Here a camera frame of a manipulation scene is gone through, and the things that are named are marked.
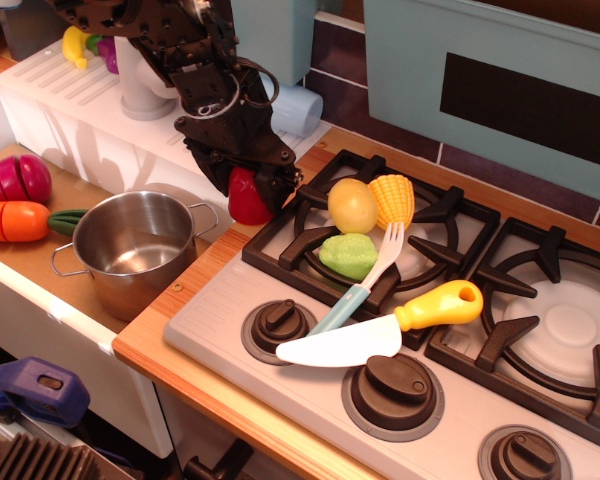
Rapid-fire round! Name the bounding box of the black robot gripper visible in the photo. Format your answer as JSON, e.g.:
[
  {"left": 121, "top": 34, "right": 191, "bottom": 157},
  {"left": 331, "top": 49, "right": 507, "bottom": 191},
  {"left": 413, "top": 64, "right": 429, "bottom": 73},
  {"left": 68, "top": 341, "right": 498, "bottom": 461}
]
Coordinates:
[{"left": 175, "top": 84, "right": 303, "bottom": 214}]

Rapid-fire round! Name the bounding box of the red toy sweet potato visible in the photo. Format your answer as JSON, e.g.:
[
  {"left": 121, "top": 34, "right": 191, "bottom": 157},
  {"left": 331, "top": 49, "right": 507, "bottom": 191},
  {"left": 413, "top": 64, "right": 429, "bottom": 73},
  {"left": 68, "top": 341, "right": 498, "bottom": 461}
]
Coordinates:
[{"left": 228, "top": 167, "right": 274, "bottom": 225}]

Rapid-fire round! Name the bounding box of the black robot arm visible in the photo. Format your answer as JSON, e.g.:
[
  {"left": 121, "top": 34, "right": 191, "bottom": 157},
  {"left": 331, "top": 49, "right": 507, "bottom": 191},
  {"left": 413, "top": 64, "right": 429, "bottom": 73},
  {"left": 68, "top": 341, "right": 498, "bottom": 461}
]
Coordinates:
[{"left": 51, "top": 0, "right": 303, "bottom": 214}]

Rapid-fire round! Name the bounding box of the yellow toy potato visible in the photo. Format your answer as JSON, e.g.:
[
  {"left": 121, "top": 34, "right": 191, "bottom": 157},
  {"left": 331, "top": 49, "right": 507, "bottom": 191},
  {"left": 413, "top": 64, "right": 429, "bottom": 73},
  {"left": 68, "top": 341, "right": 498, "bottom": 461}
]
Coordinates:
[{"left": 327, "top": 178, "right": 378, "bottom": 234}]

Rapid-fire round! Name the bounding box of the stainless steel pot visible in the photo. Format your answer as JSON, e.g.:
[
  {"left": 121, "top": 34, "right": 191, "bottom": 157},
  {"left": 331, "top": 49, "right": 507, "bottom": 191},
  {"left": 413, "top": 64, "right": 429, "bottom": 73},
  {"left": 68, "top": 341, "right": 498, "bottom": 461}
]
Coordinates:
[{"left": 51, "top": 190, "right": 219, "bottom": 322}]

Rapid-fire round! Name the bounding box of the light blue plastic cup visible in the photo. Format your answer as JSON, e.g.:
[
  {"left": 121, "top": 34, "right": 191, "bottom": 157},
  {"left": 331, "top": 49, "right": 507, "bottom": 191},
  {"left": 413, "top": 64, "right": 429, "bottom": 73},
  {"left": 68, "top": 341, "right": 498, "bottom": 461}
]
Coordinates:
[{"left": 261, "top": 74, "right": 323, "bottom": 137}]

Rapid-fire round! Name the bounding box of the left black burner grate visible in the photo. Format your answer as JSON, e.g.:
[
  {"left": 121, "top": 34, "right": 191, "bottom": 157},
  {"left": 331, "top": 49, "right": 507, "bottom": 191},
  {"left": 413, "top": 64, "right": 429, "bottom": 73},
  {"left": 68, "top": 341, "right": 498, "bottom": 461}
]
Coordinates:
[{"left": 241, "top": 148, "right": 502, "bottom": 316}]

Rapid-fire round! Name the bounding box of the black burner grate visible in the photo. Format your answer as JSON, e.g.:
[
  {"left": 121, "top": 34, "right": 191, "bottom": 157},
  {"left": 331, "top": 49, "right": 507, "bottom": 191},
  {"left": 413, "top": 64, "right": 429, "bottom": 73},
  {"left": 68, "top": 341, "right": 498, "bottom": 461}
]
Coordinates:
[
  {"left": 425, "top": 218, "right": 600, "bottom": 446},
  {"left": 241, "top": 148, "right": 502, "bottom": 316}
]

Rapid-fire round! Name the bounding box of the grey toy faucet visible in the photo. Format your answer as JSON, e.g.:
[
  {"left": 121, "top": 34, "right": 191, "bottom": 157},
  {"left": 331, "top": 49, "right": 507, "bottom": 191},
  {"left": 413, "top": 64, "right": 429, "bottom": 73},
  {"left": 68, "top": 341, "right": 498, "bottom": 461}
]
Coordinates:
[{"left": 114, "top": 37, "right": 178, "bottom": 121}]

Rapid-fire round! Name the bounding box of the green toy vegetable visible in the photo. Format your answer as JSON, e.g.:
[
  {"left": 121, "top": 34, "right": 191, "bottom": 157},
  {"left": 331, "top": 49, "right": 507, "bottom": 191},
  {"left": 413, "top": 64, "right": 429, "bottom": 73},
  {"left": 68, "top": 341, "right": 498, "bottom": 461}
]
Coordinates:
[{"left": 318, "top": 233, "right": 378, "bottom": 281}]

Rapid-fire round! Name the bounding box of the teal cabinet above faucet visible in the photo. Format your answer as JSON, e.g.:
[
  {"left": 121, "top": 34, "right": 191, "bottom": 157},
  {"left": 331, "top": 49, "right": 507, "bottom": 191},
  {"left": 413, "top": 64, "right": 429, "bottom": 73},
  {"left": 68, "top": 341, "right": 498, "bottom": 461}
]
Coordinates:
[{"left": 231, "top": 0, "right": 318, "bottom": 85}]

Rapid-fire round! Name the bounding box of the yellow toy corn piece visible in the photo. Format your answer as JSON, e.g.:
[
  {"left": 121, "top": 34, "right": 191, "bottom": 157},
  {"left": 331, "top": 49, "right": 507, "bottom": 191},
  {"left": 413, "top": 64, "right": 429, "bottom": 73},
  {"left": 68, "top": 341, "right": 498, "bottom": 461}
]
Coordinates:
[{"left": 369, "top": 174, "right": 415, "bottom": 230}]

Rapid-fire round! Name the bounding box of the left brown stove knob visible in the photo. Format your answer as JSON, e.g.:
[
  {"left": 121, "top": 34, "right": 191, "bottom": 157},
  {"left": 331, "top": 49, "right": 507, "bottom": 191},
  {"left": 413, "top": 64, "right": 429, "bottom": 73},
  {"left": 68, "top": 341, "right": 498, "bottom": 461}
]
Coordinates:
[{"left": 241, "top": 299, "right": 317, "bottom": 366}]

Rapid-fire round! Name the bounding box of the brown stove knob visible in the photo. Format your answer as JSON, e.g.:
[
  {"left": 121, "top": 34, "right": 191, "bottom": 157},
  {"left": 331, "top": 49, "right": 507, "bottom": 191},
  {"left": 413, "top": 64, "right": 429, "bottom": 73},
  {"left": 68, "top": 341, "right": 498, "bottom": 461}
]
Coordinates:
[
  {"left": 241, "top": 299, "right": 317, "bottom": 366},
  {"left": 477, "top": 424, "right": 574, "bottom": 480},
  {"left": 341, "top": 354, "right": 445, "bottom": 443}
]

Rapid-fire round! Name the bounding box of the white and blue toy fork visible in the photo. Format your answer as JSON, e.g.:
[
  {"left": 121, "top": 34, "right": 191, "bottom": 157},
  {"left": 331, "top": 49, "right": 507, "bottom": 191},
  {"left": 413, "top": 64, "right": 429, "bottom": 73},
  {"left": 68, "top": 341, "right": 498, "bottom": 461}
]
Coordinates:
[{"left": 308, "top": 222, "right": 405, "bottom": 336}]

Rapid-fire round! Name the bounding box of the purple toy eggplant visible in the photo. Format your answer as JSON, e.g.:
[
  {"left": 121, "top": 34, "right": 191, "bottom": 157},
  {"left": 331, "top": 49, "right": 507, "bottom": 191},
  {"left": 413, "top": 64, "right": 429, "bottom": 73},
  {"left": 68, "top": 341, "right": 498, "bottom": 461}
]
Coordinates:
[{"left": 86, "top": 35, "right": 119, "bottom": 75}]

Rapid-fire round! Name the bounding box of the yellow toy banana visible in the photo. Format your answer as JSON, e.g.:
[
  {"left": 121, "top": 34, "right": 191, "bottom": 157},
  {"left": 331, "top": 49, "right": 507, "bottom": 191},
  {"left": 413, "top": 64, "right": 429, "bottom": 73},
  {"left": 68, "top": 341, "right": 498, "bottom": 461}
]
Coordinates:
[{"left": 61, "top": 26, "right": 91, "bottom": 69}]

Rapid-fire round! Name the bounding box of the purple wooden toy onion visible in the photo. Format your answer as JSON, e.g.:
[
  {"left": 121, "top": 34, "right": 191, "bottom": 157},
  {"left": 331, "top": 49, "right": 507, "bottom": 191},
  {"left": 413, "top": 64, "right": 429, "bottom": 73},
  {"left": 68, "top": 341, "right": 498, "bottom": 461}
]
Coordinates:
[{"left": 0, "top": 154, "right": 52, "bottom": 203}]

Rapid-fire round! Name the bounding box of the orange wooden toy carrot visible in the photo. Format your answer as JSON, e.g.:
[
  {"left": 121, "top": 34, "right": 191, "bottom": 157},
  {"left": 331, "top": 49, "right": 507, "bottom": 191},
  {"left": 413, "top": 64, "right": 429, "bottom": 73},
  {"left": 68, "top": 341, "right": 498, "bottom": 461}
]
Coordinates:
[{"left": 0, "top": 201, "right": 87, "bottom": 243}]

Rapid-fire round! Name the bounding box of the middle brown stove knob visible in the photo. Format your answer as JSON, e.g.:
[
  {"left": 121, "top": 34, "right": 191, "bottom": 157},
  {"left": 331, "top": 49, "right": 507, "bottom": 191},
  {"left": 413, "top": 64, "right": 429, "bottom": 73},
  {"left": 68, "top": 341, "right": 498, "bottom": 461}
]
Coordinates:
[{"left": 341, "top": 354, "right": 445, "bottom": 443}]

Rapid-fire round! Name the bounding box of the blue clamp tool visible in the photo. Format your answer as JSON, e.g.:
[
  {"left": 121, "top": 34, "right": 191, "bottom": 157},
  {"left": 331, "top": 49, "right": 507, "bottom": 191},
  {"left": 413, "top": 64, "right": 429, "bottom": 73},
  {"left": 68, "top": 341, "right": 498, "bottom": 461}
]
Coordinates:
[{"left": 0, "top": 357, "right": 90, "bottom": 428}]

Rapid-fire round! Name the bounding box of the teal toy oven cabinet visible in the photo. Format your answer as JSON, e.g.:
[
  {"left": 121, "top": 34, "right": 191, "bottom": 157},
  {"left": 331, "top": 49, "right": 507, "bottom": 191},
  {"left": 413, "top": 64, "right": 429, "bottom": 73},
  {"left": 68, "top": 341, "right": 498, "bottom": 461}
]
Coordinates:
[{"left": 364, "top": 1, "right": 600, "bottom": 200}]

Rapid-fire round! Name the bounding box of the black ribbed heat sink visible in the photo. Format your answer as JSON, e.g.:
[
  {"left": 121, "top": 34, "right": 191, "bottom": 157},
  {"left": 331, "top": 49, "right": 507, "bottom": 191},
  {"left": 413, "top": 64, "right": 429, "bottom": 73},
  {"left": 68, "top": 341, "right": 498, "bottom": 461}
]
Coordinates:
[{"left": 0, "top": 434, "right": 114, "bottom": 480}]

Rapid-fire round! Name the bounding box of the right brown stove knob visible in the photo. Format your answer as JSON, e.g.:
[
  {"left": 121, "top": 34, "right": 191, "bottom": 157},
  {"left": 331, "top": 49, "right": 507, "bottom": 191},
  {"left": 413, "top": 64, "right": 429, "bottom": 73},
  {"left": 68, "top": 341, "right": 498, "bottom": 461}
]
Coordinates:
[{"left": 477, "top": 424, "right": 574, "bottom": 480}]

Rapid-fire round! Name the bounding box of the right black burner grate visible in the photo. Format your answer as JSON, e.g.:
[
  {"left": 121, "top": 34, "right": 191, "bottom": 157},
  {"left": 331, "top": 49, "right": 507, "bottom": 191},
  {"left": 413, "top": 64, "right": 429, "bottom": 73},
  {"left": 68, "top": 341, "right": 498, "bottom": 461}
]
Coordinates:
[{"left": 425, "top": 218, "right": 600, "bottom": 446}]

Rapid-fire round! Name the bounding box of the white toy knife yellow handle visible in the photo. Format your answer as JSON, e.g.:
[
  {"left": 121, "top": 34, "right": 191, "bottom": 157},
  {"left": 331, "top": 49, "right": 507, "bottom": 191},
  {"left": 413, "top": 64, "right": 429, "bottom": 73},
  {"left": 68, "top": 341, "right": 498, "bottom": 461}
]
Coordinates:
[{"left": 276, "top": 280, "right": 484, "bottom": 368}]

